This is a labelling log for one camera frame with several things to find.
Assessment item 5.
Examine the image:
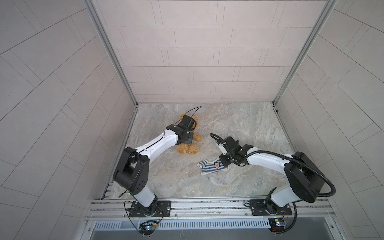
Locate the white ventilation grille strip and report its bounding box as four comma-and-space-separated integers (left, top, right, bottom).
94, 218, 271, 231

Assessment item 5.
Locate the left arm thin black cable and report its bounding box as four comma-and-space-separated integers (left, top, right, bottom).
170, 106, 202, 127

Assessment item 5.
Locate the blue white striped knit sweater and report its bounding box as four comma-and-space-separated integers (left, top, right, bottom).
197, 159, 229, 176

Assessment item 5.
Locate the left aluminium corner post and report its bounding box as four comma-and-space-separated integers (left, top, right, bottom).
84, 0, 138, 108

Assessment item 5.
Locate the black corrugated cable conduit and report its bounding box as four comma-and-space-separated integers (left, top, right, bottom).
209, 133, 337, 198

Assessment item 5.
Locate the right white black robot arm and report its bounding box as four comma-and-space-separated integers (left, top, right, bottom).
211, 134, 326, 215

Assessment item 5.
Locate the aluminium mounting rail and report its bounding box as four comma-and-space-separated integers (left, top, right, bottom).
85, 197, 336, 221

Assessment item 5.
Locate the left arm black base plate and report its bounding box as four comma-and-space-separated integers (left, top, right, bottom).
125, 201, 172, 218

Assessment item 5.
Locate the right aluminium corner post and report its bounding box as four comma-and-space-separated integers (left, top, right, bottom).
272, 0, 337, 108

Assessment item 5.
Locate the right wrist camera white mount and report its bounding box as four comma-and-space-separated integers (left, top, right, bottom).
218, 144, 228, 156

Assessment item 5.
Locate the left small circuit board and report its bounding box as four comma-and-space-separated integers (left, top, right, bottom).
140, 221, 159, 232

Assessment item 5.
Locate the right small circuit board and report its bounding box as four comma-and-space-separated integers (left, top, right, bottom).
268, 218, 286, 233

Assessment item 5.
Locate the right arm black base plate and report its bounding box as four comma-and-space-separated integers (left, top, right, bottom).
245, 200, 293, 216

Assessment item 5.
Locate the brown teddy bear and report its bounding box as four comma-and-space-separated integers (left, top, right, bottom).
177, 117, 203, 155

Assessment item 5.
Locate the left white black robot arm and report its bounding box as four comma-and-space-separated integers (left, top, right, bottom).
113, 123, 196, 209

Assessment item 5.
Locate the small circuit board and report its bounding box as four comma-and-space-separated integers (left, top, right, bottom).
140, 221, 159, 232
268, 218, 286, 233

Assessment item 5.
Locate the aluminium corner post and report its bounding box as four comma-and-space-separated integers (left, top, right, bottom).
84, 0, 138, 108
272, 0, 337, 108

